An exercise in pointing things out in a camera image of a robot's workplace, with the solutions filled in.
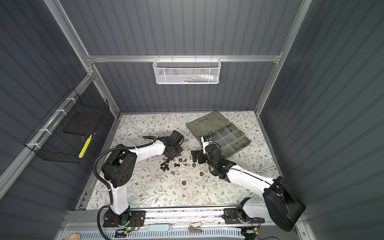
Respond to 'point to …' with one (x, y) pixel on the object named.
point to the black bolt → (176, 165)
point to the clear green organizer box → (230, 140)
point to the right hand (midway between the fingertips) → (200, 151)
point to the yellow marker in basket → (85, 146)
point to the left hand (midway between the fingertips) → (180, 151)
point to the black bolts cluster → (166, 166)
